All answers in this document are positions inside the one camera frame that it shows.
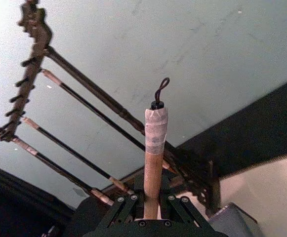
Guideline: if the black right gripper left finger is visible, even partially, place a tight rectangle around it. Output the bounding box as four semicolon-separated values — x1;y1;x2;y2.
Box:
100;173;147;230

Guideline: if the wooden brush with taped end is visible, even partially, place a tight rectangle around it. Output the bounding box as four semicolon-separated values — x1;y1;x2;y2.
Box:
142;77;170;220

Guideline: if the dark rack with bars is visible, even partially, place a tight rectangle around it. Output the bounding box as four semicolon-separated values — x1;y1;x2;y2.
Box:
0;0;221;213

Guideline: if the pale grey squared box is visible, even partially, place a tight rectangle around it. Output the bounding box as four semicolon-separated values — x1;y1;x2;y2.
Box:
209;201;259;237

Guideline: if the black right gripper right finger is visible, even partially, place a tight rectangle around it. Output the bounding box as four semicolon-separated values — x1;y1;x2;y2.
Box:
159;175;210;228

